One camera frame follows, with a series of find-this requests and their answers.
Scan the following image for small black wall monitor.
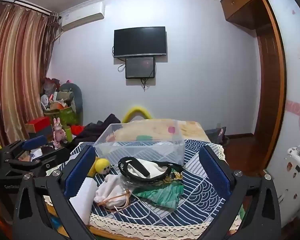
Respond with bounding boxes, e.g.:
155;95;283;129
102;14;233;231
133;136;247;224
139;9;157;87
125;57;155;79

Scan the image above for pink bunny plush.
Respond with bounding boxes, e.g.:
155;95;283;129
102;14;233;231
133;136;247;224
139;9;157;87
52;117;67;143

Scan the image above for pile of household clutter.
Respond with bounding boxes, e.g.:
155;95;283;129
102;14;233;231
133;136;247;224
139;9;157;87
41;77;63;111

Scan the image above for white cable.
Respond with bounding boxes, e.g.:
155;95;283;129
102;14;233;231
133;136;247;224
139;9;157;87
112;192;150;220

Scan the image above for striped brown curtain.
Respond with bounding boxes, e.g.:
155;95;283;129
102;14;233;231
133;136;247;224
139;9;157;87
0;1;59;145

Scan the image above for tan printed blanket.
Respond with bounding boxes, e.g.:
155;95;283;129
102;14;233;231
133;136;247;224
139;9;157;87
110;119;210;143

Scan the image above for black clothing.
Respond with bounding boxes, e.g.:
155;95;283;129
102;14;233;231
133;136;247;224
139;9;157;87
75;114;122;143

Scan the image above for green pleated cloth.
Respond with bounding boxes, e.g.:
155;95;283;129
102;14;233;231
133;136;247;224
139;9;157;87
133;179;185;210

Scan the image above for red box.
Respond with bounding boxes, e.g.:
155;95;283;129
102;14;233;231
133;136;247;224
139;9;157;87
25;117;52;133

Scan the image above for clear plastic storage box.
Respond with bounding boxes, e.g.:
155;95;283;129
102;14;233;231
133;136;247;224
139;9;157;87
93;120;185;167

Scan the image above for black wall television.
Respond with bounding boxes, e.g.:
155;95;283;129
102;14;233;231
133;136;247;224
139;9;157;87
114;26;167;58

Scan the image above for wooden wardrobe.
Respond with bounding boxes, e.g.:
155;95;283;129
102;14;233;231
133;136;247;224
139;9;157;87
220;0;288;174

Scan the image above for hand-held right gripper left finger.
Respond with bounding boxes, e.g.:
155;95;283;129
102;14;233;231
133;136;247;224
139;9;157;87
12;145;100;240

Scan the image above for white air conditioner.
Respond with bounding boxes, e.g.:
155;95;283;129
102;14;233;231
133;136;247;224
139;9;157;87
59;2;105;29

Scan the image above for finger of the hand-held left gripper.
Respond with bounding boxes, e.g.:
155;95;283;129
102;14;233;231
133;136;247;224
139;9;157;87
0;135;48;160
5;147;70;178

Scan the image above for black hanging cables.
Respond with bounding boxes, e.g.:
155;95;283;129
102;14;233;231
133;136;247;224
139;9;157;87
140;77;150;92

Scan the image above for white wardrobe door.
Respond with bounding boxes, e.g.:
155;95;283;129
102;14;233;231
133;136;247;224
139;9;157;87
264;0;300;175

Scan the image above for green cardboard box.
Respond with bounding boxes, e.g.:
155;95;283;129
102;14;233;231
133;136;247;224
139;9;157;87
57;106;77;126

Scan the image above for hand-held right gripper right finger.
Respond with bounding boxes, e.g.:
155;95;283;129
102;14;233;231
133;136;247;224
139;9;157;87
197;145;283;240

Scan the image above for yellow foam ring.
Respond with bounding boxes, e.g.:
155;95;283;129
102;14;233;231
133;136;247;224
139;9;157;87
122;106;153;123

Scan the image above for yellow plush doll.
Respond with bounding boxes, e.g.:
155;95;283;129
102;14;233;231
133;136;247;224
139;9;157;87
87;157;111;178

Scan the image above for white drawstring pouch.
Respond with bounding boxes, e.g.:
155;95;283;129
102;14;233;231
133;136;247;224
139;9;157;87
94;174;133;209

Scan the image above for dark bag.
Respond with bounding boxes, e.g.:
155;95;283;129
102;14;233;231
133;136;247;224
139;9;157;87
205;126;227;145

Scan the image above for red cloth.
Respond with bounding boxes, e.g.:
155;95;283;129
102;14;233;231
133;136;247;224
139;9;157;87
70;125;85;135

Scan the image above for blue patterned lace-trim tablecloth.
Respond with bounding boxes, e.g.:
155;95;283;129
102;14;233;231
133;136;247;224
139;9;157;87
42;139;240;238

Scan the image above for white curtain rail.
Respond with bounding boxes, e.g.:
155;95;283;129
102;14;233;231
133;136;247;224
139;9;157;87
1;0;53;14

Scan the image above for yellow patterned cloth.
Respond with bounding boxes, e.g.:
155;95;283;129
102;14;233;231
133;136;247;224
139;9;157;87
164;167;185;182

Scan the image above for white mini fridge with stickers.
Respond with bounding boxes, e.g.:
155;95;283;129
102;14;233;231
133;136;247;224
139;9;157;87
272;146;300;228

